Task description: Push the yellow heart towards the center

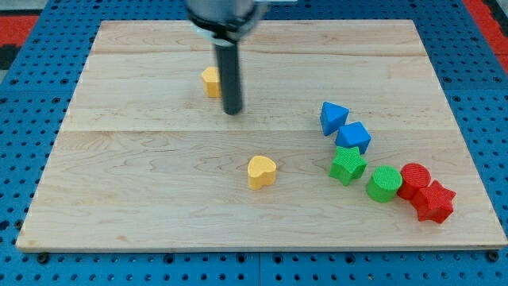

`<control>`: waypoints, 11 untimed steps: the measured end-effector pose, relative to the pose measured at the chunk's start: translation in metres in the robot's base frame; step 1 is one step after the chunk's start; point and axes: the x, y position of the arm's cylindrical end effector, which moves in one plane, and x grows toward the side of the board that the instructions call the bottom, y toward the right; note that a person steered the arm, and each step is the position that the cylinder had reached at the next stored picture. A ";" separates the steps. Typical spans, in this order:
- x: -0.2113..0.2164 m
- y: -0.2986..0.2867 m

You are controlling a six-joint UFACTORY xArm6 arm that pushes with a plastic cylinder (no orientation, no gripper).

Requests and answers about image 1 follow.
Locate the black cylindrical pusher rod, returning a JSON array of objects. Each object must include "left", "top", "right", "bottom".
[{"left": 214, "top": 44, "right": 243, "bottom": 115}]

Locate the yellow heart block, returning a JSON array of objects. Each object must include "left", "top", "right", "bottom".
[{"left": 247, "top": 156, "right": 277, "bottom": 190}]

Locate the yellow block behind rod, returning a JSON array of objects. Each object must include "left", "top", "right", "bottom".
[{"left": 201, "top": 67, "right": 221, "bottom": 98}]

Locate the blue triangle block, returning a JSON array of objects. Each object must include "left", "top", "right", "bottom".
[{"left": 320, "top": 102, "right": 349, "bottom": 136}]

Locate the light wooden board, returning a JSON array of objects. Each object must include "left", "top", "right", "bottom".
[{"left": 17, "top": 20, "right": 507, "bottom": 253}]

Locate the blue cube block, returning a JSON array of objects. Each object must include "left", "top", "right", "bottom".
[{"left": 335, "top": 122, "right": 371, "bottom": 154}]

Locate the green star block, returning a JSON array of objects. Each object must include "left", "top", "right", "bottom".
[{"left": 329, "top": 146, "right": 368, "bottom": 186}]

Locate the green cylinder block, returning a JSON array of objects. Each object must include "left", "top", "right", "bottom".
[{"left": 367, "top": 165, "right": 402, "bottom": 203}]

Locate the red cylinder block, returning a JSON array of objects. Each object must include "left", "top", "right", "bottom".
[{"left": 397, "top": 163, "right": 431, "bottom": 200}]

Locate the red star block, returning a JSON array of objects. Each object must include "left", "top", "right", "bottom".
[{"left": 410, "top": 180, "right": 456, "bottom": 224}]

